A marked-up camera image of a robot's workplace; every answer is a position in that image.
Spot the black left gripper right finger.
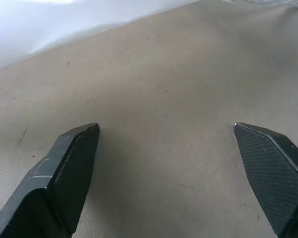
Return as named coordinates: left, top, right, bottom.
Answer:
left=233, top=122, right=298, bottom=238

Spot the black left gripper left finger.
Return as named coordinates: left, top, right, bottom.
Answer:
left=0, top=122, right=101, bottom=238

